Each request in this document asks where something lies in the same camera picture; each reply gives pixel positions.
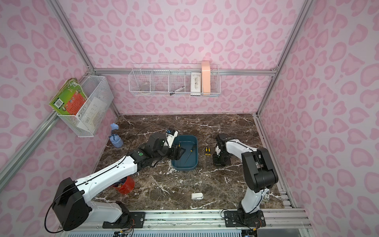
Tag white card in basket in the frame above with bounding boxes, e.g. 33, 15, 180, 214
190, 72, 202, 96

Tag pink box in basket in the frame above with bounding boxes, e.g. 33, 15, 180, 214
201, 61, 211, 95

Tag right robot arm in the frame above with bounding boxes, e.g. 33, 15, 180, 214
212, 133, 278, 214

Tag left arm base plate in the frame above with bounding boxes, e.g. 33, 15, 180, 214
102, 211, 146, 230

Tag small white eraser block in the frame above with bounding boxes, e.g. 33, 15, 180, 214
191, 193, 204, 200

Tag green red booklet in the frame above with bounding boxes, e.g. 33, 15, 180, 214
49, 78, 87, 116

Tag grey cup in basket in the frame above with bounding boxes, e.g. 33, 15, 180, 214
140, 82, 151, 92

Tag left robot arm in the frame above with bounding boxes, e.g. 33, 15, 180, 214
49, 128, 185, 231

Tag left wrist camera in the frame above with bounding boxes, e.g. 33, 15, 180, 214
166, 128, 179, 149

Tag black marker in basket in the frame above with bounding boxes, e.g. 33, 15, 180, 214
169, 86, 185, 96

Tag white papers in basket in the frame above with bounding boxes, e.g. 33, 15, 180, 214
77, 97, 107, 134

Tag white mesh side basket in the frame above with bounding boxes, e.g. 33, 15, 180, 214
58, 76, 114, 137

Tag blue spray bottle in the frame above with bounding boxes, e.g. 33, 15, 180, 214
109, 123, 123, 148

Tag teal plastic storage box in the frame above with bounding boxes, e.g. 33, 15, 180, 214
171, 135, 198, 171

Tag red pencil cup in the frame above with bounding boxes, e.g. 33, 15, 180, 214
112, 176, 135, 195

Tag white wire wall basket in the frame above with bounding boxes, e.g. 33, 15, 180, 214
128, 63, 221, 97

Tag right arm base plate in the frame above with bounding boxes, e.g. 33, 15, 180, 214
221, 209, 266, 229

